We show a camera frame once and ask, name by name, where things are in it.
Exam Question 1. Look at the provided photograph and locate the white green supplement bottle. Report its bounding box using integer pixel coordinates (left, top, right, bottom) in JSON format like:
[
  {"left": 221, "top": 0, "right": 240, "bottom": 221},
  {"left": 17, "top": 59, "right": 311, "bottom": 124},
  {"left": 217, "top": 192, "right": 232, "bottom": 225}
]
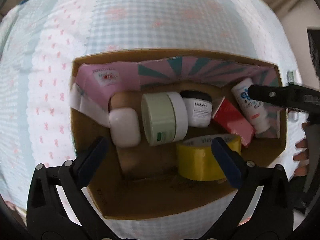
[{"left": 231, "top": 77, "right": 270, "bottom": 134}]

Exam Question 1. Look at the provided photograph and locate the red rectangular carton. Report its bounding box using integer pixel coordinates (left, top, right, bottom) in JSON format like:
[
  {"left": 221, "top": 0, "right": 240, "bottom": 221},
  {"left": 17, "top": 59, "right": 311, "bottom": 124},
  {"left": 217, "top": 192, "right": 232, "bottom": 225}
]
[{"left": 212, "top": 96, "right": 255, "bottom": 148}]

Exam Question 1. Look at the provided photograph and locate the yellow tape roll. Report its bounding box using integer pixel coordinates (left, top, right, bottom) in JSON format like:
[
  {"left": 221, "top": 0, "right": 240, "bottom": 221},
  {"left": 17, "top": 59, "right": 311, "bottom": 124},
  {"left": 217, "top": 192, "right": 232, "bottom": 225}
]
[{"left": 176, "top": 134, "right": 241, "bottom": 181}]

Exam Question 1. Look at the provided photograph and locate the white earbuds case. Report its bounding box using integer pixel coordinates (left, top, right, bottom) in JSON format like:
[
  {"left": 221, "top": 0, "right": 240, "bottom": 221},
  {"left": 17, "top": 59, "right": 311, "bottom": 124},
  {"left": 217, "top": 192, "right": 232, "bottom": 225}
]
[{"left": 109, "top": 107, "right": 141, "bottom": 148}]

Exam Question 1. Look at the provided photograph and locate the pale green cream jar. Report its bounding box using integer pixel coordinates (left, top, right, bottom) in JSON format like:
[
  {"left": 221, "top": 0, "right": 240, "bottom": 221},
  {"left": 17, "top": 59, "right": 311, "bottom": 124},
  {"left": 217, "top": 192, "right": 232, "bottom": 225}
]
[{"left": 141, "top": 92, "right": 188, "bottom": 146}]

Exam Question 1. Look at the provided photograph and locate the green jar white lid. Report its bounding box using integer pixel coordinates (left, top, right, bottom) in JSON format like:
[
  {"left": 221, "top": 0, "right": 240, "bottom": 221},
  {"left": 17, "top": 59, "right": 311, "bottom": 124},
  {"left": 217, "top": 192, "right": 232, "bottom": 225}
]
[{"left": 287, "top": 71, "right": 296, "bottom": 83}]

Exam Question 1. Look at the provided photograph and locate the person's right hand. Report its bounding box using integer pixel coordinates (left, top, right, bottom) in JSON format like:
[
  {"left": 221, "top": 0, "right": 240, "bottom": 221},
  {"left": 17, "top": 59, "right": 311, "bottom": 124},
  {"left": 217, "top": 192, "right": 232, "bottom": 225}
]
[{"left": 293, "top": 138, "right": 309, "bottom": 177}]

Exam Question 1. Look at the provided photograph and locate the dark lid white jar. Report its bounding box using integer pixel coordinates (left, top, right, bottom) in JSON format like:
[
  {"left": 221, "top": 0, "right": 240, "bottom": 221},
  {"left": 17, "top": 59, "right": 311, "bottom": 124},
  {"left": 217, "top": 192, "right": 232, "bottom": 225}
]
[{"left": 180, "top": 90, "right": 213, "bottom": 128}]

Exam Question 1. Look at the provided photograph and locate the brown cardboard box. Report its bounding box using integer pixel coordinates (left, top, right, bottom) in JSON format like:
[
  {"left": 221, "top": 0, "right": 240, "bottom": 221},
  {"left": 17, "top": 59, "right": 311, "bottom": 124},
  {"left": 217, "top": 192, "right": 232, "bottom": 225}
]
[{"left": 70, "top": 49, "right": 286, "bottom": 220}]

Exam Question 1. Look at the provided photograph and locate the blue pink patterned bedsheet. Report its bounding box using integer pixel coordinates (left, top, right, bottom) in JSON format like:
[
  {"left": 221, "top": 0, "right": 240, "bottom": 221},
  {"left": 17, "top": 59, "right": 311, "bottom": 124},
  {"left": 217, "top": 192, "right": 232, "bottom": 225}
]
[{"left": 0, "top": 0, "right": 308, "bottom": 240}]

